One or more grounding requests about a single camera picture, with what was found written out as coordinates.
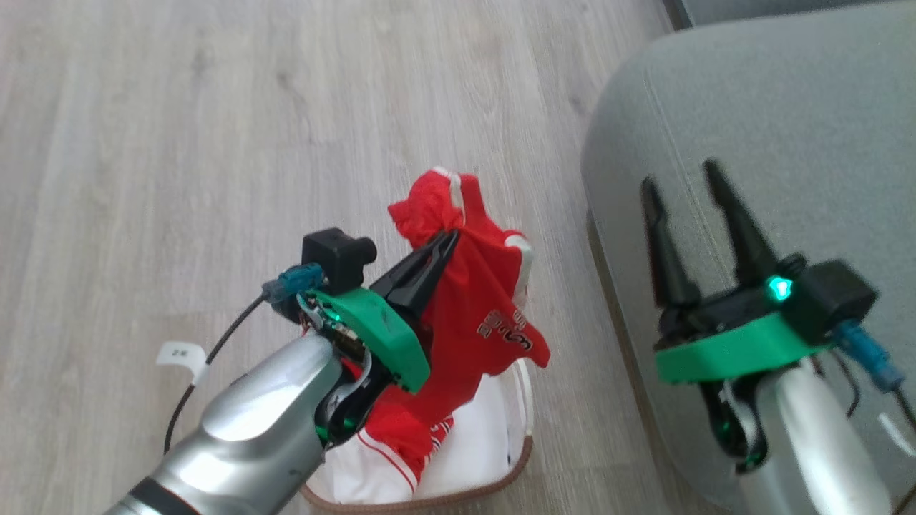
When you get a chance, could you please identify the grey fabric sofa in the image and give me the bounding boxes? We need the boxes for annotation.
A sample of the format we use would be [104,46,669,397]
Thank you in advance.
[580,0,916,515]

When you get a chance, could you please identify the red white sports jersey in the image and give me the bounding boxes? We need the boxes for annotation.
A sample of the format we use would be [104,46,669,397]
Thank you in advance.
[326,166,552,505]

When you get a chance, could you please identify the black cable with blue plug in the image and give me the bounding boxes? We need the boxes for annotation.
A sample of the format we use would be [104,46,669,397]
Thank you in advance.
[163,263,324,456]
[819,320,916,438]

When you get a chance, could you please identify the white cable label tag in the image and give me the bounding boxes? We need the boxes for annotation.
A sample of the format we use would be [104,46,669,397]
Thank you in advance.
[156,341,209,388]

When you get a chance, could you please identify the white basket with brown rim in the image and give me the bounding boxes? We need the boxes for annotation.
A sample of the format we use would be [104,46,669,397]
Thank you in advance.
[301,356,537,513]

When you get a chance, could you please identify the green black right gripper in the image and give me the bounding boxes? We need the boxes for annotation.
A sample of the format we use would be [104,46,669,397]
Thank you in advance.
[640,158,837,474]

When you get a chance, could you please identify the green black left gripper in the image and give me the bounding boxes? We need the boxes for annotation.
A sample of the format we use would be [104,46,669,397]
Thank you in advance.
[297,230,462,450]

